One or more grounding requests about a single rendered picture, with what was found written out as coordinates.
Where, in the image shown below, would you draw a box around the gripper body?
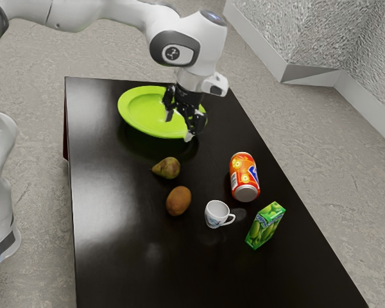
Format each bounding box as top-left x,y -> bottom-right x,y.
173,83 -> 206,112

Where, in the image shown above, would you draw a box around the green juice carton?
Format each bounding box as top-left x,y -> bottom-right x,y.
245,201 -> 287,250

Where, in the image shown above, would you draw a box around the white teacup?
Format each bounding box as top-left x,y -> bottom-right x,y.
205,200 -> 237,229

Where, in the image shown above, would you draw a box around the brown kiwi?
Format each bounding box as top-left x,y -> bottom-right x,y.
165,185 -> 193,217

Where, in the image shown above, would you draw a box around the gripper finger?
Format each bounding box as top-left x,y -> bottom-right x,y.
162,84 -> 178,123
178,104 -> 209,143

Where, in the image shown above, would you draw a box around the orange soda can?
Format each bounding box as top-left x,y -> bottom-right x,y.
228,151 -> 262,203

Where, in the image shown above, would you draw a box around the green plate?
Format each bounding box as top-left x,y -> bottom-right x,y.
117,85 -> 209,139

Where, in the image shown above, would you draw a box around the brown-green pear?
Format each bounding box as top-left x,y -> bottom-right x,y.
151,156 -> 182,180

